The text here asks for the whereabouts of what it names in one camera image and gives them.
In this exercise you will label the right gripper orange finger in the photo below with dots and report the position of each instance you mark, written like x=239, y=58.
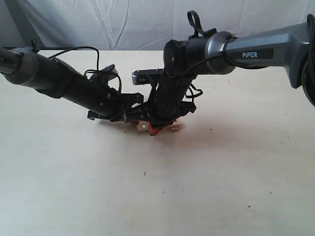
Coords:
x=153, y=131

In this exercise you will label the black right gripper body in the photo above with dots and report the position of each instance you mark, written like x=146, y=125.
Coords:
x=165, y=102

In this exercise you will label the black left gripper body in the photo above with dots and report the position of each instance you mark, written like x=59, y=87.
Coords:
x=110, y=104

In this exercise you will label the wooden stick with two holes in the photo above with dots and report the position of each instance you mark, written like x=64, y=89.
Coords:
x=142, y=126

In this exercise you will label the grooved wood block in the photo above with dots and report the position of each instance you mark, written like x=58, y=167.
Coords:
x=176, y=125

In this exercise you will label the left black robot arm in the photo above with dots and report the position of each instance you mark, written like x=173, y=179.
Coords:
x=57, y=79

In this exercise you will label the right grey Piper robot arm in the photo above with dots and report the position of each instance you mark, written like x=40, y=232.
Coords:
x=292, y=48

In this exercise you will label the white backdrop cloth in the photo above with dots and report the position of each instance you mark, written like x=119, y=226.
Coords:
x=137, y=24

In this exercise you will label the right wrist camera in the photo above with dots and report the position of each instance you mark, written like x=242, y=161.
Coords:
x=148, y=76

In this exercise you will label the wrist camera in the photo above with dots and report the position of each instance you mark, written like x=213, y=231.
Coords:
x=105, y=75
x=148, y=76

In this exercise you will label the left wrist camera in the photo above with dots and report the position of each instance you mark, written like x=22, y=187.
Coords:
x=105, y=75

